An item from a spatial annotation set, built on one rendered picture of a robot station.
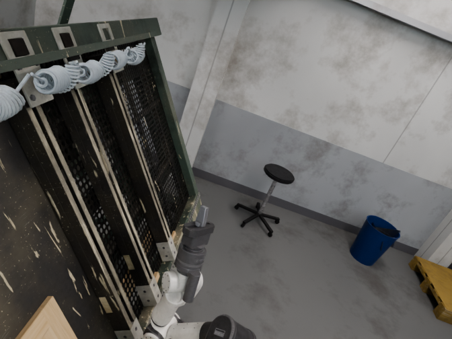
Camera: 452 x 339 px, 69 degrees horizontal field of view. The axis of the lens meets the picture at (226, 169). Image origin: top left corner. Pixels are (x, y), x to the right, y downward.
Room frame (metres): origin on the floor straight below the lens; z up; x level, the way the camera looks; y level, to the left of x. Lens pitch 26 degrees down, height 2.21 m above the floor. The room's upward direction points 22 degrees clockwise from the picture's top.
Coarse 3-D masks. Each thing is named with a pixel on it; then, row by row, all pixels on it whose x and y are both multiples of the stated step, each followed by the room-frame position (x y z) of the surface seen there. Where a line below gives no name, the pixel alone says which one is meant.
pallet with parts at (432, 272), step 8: (416, 256) 3.88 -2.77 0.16; (416, 264) 3.79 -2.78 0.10; (424, 264) 3.75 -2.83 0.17; (432, 264) 3.83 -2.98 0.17; (424, 272) 3.59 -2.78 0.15; (432, 272) 3.63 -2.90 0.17; (440, 272) 3.70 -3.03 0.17; (448, 272) 3.78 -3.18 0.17; (424, 280) 3.49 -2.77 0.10; (432, 280) 3.45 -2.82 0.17; (440, 280) 3.51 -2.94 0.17; (448, 280) 3.59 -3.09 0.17; (424, 288) 3.41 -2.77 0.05; (432, 288) 3.34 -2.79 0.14; (440, 288) 3.35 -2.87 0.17; (448, 288) 3.42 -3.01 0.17; (440, 296) 3.19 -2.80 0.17; (448, 296) 3.25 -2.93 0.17; (440, 304) 3.09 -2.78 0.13; (448, 304) 3.10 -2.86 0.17; (440, 312) 3.02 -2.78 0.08; (448, 312) 3.00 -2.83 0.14; (448, 320) 3.00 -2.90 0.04
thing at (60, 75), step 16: (80, 48) 0.84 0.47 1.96; (96, 48) 0.93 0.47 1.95; (128, 48) 1.29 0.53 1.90; (0, 64) 0.55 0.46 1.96; (16, 64) 0.59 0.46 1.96; (32, 64) 0.64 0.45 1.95; (80, 64) 0.94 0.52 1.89; (96, 64) 1.00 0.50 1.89; (48, 80) 0.80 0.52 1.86; (64, 80) 0.79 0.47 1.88; (80, 80) 0.93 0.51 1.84; (96, 80) 0.98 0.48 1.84; (0, 96) 0.58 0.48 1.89; (16, 96) 0.61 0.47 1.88; (0, 112) 0.56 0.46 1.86; (16, 112) 0.61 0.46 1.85
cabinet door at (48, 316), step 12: (48, 300) 0.62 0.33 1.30; (36, 312) 0.57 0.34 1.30; (48, 312) 0.60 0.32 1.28; (60, 312) 0.63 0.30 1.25; (36, 324) 0.55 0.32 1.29; (48, 324) 0.58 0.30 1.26; (60, 324) 0.61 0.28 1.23; (24, 336) 0.50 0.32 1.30; (36, 336) 0.53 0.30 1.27; (48, 336) 0.56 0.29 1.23; (60, 336) 0.59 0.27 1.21; (72, 336) 0.63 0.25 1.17
